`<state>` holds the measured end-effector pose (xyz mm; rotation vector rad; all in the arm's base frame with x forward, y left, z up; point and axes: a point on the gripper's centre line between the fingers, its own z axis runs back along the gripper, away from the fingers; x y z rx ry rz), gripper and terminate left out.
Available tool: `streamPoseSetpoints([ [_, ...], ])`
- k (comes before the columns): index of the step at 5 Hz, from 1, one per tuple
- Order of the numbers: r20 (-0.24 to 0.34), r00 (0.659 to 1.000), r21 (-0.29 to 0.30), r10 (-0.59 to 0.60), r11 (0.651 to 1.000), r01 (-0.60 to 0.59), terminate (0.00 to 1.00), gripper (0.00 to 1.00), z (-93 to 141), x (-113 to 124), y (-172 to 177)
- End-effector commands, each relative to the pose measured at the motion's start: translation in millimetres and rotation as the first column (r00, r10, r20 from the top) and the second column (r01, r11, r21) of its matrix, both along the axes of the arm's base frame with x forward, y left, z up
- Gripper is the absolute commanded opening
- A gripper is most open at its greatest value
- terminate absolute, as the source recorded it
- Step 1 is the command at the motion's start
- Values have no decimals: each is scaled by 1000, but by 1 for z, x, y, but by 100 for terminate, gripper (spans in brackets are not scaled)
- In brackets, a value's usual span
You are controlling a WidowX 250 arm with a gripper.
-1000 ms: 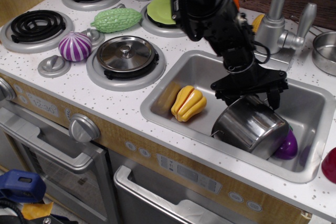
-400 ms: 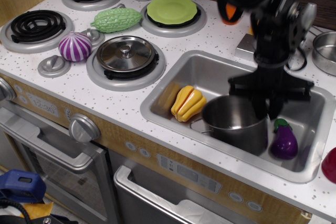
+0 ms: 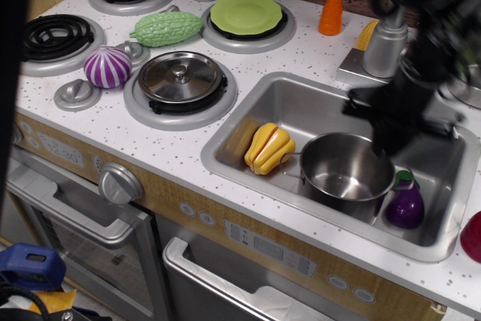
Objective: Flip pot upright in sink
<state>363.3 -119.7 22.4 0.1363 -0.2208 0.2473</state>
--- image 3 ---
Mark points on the silver oven dial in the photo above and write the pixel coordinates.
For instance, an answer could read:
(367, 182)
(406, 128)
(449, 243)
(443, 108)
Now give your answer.
(17, 135)
(117, 185)

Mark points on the orange toy carrot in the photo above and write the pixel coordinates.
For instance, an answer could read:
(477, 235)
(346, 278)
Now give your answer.
(330, 22)

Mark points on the yellow toy squash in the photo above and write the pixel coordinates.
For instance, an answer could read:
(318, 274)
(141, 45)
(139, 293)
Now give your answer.
(269, 144)

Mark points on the green toy bitter gourd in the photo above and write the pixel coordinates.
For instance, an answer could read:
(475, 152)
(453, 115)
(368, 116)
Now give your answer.
(166, 28)

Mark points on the steel pan at right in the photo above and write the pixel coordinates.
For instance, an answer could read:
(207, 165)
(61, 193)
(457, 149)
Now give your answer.
(466, 86)

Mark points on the red toy at edge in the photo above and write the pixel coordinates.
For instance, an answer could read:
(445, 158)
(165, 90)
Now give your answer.
(470, 238)

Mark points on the grey knob front countertop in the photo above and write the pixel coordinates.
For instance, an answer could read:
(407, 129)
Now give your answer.
(77, 95)

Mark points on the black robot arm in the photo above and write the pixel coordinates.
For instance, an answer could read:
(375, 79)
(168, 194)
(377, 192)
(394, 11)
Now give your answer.
(448, 35)

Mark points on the silver oven dial right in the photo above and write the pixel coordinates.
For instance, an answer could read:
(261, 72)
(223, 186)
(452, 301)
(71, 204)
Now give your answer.
(117, 185)

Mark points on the blue clamp tool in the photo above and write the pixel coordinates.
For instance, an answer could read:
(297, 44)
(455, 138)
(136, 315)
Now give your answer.
(32, 267)

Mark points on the back right burner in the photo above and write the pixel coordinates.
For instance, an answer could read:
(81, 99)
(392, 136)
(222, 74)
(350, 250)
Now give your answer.
(250, 46)

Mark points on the green plate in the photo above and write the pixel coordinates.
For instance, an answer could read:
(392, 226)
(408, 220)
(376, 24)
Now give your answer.
(246, 17)

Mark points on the silver sink basin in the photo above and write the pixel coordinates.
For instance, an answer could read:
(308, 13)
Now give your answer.
(444, 166)

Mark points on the steel pot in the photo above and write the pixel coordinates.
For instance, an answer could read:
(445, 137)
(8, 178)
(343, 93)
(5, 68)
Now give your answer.
(341, 171)

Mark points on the toy dishwasher door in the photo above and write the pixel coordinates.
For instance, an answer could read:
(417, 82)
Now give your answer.
(211, 283)

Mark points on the purple toy eggplant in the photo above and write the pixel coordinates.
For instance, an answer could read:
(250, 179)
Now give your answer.
(406, 210)

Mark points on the purple striped toy onion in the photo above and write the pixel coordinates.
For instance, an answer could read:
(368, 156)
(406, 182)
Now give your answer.
(107, 67)

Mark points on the toy oven door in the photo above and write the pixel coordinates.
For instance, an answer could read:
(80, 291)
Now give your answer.
(109, 250)

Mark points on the yellow paper scrap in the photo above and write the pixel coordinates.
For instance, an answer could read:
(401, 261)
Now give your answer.
(57, 301)

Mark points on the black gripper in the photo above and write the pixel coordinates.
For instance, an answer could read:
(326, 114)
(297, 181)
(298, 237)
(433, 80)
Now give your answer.
(396, 110)

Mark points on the grey knob middle countertop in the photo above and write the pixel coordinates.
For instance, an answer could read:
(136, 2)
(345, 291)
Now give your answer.
(138, 53)

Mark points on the silver toy faucet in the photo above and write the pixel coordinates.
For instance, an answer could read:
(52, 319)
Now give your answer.
(380, 60)

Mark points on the silver oven dial left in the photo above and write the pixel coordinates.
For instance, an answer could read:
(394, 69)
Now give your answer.
(17, 135)

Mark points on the steel pot lid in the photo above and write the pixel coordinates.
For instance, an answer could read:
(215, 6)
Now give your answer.
(180, 78)

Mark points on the yellow toy corn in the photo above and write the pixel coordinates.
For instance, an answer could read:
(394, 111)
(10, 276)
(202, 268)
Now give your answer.
(365, 35)

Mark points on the front left coil burner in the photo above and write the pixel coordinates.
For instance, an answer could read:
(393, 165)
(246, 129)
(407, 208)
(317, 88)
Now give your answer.
(58, 44)

